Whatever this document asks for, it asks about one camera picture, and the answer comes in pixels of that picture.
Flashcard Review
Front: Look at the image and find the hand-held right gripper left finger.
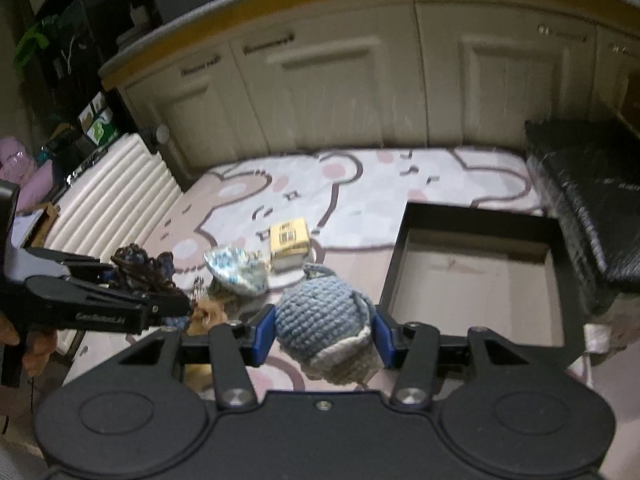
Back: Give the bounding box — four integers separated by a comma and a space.
116, 304, 277, 409

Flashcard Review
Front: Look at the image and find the brown furry toy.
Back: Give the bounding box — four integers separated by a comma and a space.
186, 294, 230, 337

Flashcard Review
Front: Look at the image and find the black shallow box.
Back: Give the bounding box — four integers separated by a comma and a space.
378, 201, 571, 349

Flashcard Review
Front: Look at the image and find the green plastic item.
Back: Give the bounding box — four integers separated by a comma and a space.
14, 17, 52, 69

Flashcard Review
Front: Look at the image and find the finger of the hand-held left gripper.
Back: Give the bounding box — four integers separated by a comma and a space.
147, 293, 197, 324
61, 254, 127, 289

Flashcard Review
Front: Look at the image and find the small yellow box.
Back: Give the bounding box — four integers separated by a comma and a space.
268, 217, 311, 274

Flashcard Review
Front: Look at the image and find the green white carton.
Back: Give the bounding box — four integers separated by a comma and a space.
78, 93, 119, 149

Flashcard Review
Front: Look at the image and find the crumpled silver blue wrapper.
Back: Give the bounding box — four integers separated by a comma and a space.
203, 244, 270, 295

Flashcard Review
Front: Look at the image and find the black plastic-wrapped bundle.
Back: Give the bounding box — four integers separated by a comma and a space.
523, 118, 640, 312

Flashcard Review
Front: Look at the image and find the blue grey crochet plush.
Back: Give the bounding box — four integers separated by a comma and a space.
273, 263, 377, 387

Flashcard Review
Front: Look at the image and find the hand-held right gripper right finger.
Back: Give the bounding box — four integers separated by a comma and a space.
373, 305, 540, 407

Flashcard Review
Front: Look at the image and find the pink bear printed rug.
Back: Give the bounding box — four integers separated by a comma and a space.
65, 147, 594, 402

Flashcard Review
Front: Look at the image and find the twisted rope bundle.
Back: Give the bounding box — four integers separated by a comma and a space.
110, 243, 184, 297

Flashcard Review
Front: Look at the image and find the white ribbed mat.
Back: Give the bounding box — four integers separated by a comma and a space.
42, 132, 182, 262

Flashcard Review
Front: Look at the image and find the cream cabinet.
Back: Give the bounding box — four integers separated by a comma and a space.
99, 0, 640, 182

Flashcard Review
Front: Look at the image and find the white cloth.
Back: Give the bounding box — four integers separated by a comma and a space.
581, 323, 612, 362

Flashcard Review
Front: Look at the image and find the brown cardboard piece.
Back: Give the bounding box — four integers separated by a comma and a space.
30, 202, 62, 237

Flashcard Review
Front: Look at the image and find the person's left hand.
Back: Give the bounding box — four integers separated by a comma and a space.
0, 310, 59, 379

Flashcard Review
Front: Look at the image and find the dark shelf unit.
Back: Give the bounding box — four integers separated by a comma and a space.
14, 0, 167, 128

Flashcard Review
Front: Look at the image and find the pink plastic bag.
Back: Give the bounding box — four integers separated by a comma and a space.
0, 135, 54, 207

